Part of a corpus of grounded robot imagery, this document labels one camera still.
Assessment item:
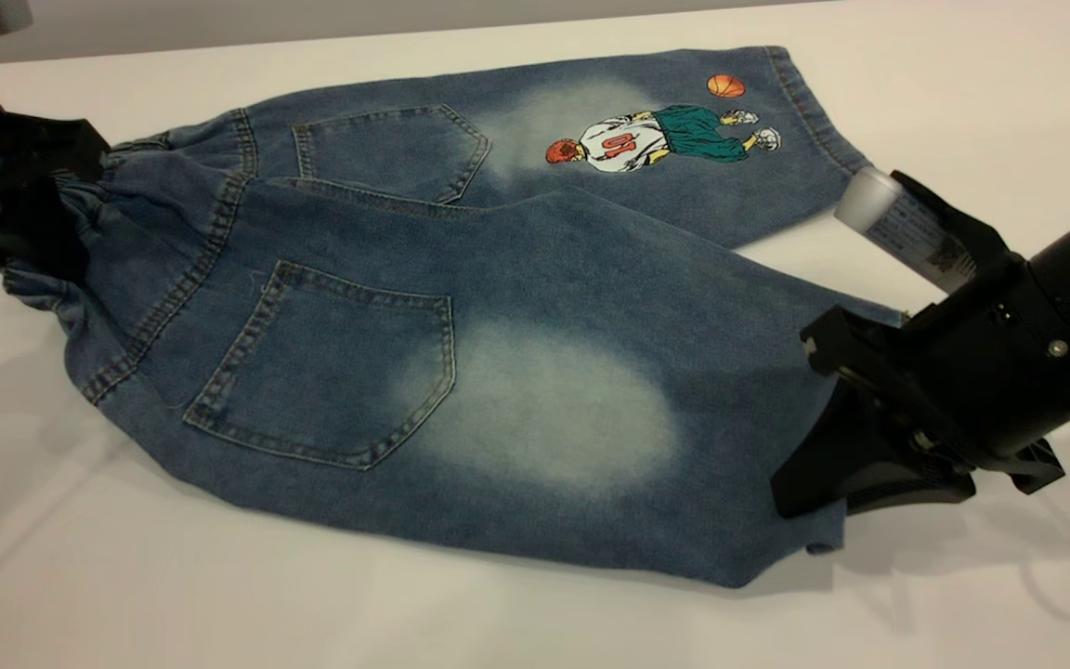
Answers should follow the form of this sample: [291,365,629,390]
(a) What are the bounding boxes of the black right camera bracket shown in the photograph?
[888,170,1026,289]

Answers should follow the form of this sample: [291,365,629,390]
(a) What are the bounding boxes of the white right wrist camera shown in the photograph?
[834,165,980,295]

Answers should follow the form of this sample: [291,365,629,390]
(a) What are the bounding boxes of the blue denim shorts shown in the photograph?
[1,45,903,589]

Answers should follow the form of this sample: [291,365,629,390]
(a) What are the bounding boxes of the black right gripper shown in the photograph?
[770,260,1065,518]

